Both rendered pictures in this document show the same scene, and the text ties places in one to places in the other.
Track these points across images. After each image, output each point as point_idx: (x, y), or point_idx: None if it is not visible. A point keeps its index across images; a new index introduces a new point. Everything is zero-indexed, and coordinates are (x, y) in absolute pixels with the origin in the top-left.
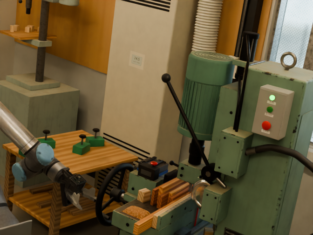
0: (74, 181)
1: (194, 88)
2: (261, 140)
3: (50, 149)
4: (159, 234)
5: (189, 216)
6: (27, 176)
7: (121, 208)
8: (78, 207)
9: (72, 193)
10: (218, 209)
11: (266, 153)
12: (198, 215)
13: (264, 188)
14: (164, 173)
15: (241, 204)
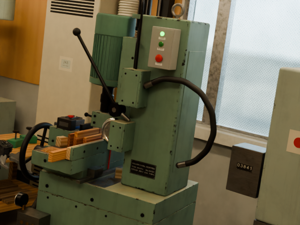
0: (2, 144)
1: (101, 41)
2: (157, 76)
3: None
4: (73, 165)
5: (102, 158)
6: None
7: (39, 149)
8: (5, 167)
9: (0, 156)
10: (122, 137)
11: (161, 87)
12: (110, 160)
13: (162, 118)
14: None
15: (143, 135)
